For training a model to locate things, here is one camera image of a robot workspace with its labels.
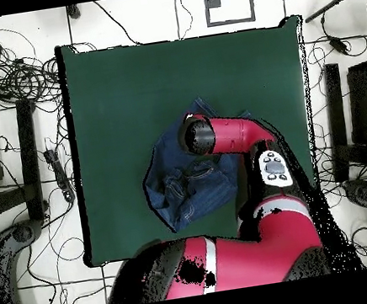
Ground blue denim jeans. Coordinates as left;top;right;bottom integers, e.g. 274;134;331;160
131;88;269;237

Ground dark green table cloth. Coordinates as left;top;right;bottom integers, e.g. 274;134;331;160
53;8;334;271

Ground black upright bar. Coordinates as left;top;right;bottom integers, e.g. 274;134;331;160
11;98;50;224
317;62;357;184

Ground black power strip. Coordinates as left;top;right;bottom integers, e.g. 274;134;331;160
42;146;77;205

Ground small black floor object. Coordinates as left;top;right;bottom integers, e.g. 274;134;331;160
66;3;82;19

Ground black power adapter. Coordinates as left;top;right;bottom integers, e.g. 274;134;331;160
319;13;352;57

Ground tangled black cables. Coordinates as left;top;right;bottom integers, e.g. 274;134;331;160
0;14;65;112

